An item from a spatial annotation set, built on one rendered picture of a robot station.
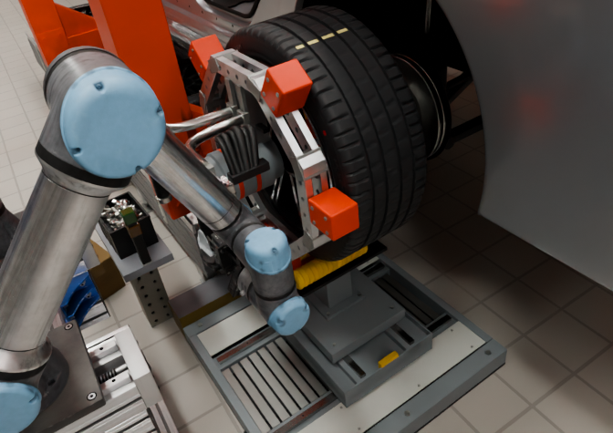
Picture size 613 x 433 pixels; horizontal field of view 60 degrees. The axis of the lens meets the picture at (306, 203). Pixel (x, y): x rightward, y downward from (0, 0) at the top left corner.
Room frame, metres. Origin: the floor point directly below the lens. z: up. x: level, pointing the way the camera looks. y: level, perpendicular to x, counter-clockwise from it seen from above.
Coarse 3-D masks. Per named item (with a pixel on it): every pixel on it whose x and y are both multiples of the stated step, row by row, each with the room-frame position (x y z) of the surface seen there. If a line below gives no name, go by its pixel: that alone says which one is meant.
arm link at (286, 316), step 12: (252, 288) 0.71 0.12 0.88; (252, 300) 0.70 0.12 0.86; (264, 300) 0.66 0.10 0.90; (276, 300) 0.73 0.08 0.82; (288, 300) 0.66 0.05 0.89; (300, 300) 0.66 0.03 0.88; (264, 312) 0.66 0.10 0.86; (276, 312) 0.64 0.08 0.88; (288, 312) 0.64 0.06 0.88; (300, 312) 0.65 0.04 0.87; (276, 324) 0.63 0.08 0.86; (288, 324) 0.64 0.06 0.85; (300, 324) 0.65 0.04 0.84
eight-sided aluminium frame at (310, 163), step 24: (216, 72) 1.28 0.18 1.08; (240, 72) 1.16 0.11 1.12; (264, 72) 1.13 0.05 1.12; (216, 96) 1.41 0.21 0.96; (288, 120) 1.08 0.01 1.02; (216, 144) 1.40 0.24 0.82; (288, 144) 1.00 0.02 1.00; (312, 144) 1.01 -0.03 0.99; (312, 168) 0.97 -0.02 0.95; (312, 192) 0.97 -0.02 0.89; (264, 216) 1.29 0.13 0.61; (288, 240) 1.17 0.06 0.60; (312, 240) 0.96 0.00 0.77
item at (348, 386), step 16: (400, 320) 1.21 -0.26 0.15; (416, 320) 1.19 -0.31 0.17; (288, 336) 1.23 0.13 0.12; (304, 336) 1.20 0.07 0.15; (384, 336) 1.16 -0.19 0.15; (400, 336) 1.13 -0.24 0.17; (416, 336) 1.14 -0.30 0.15; (304, 352) 1.15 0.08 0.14; (320, 352) 1.13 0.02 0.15; (352, 352) 1.11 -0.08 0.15; (368, 352) 1.10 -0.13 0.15; (384, 352) 1.09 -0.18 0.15; (400, 352) 1.08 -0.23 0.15; (416, 352) 1.09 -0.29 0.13; (320, 368) 1.06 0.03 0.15; (336, 368) 1.06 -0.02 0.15; (352, 368) 1.03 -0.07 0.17; (368, 368) 1.04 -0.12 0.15; (384, 368) 1.02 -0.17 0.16; (400, 368) 1.06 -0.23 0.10; (336, 384) 0.99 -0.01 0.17; (352, 384) 0.99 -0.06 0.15; (368, 384) 0.99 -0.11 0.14; (352, 400) 0.96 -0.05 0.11
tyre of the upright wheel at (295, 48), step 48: (240, 48) 1.33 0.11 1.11; (288, 48) 1.15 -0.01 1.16; (336, 48) 1.16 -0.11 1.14; (384, 48) 1.18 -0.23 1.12; (336, 96) 1.05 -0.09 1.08; (384, 96) 1.08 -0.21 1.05; (336, 144) 0.99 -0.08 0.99; (384, 144) 1.02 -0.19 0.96; (384, 192) 0.99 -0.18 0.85; (336, 240) 1.03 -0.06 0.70
